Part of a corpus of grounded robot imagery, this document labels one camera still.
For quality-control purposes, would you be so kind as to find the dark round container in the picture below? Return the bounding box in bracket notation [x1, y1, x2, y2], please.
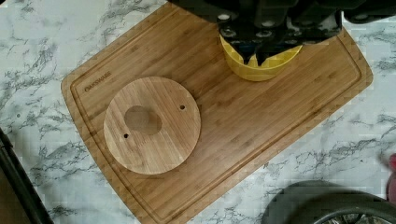
[261, 180, 395, 224]

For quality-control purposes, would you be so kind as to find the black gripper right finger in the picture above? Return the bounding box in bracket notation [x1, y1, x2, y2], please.
[255, 21, 309, 66]

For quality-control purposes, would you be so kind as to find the round wooden lid with knob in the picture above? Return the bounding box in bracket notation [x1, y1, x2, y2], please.
[104, 77, 201, 175]

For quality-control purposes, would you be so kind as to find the yellow cup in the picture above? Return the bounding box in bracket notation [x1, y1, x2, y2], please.
[219, 36, 302, 82]

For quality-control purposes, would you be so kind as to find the bamboo cutting board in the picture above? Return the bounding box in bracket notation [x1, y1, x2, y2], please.
[62, 4, 373, 224]

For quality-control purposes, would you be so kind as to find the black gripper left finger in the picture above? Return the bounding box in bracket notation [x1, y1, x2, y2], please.
[218, 21, 260, 64]

